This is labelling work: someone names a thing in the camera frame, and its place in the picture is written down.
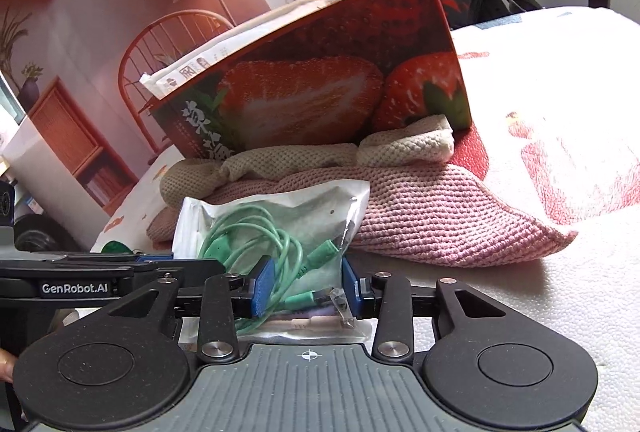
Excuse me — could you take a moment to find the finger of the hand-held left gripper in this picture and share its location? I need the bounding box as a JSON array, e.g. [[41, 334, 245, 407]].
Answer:
[[47, 252, 175, 265]]

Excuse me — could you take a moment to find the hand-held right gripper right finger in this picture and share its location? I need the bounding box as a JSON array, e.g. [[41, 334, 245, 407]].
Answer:
[[341, 257, 507, 359]]

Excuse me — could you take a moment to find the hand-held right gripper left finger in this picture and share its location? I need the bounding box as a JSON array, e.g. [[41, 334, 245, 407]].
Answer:
[[106, 256, 277, 361]]

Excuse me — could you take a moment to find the plastic bag with green cable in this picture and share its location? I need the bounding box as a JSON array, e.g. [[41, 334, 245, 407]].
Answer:
[[172, 180, 372, 344]]

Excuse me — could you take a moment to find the beige knitted cloth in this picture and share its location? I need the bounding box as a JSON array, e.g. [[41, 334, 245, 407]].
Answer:
[[160, 143, 359, 206]]

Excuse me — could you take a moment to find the red strawberry print box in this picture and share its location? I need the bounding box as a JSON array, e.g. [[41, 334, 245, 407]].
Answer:
[[140, 0, 474, 161]]

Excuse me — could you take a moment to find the person's left hand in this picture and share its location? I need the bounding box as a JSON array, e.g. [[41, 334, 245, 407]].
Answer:
[[0, 346, 17, 384]]

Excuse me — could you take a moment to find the small green object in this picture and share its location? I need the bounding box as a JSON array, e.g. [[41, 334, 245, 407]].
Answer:
[[102, 239, 139, 258]]

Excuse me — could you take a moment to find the black round object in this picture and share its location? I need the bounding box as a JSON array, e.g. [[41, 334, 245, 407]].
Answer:
[[14, 213, 85, 253]]

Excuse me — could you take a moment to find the pink knitted cloth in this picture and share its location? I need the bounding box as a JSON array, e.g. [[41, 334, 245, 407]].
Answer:
[[146, 161, 579, 269]]

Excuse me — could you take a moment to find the white cabinet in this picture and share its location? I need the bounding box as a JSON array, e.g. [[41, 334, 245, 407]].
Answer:
[[0, 114, 76, 233]]

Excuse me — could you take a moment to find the cream knitted cloth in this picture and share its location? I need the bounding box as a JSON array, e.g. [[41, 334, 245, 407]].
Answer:
[[355, 114, 456, 165]]

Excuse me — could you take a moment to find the white printed paper bag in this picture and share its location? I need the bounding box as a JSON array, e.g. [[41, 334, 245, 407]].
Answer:
[[138, 38, 267, 101]]

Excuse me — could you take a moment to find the white printed bed sheet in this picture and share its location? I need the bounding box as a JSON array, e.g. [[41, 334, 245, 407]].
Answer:
[[90, 5, 640, 432]]

